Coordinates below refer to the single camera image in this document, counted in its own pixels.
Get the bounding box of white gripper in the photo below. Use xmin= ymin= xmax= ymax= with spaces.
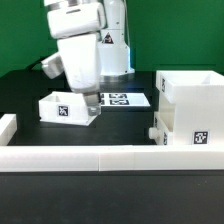
xmin=57 ymin=33 xmax=101 ymax=116

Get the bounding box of white drawer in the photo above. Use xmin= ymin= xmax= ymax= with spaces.
xmin=39 ymin=91 xmax=101 ymax=126
xmin=148 ymin=112 xmax=173 ymax=145

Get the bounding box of white drawer cabinet box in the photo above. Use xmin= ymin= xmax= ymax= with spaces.
xmin=154 ymin=70 xmax=224 ymax=145

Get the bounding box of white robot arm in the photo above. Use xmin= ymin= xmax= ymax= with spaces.
xmin=41 ymin=0 xmax=134 ymax=116

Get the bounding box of white marker sheet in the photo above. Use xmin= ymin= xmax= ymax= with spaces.
xmin=101 ymin=93 xmax=150 ymax=107

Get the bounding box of white left fence block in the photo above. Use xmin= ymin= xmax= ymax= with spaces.
xmin=0 ymin=114 xmax=17 ymax=146

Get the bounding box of white front fence wall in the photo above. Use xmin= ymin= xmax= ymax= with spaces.
xmin=0 ymin=145 xmax=224 ymax=172

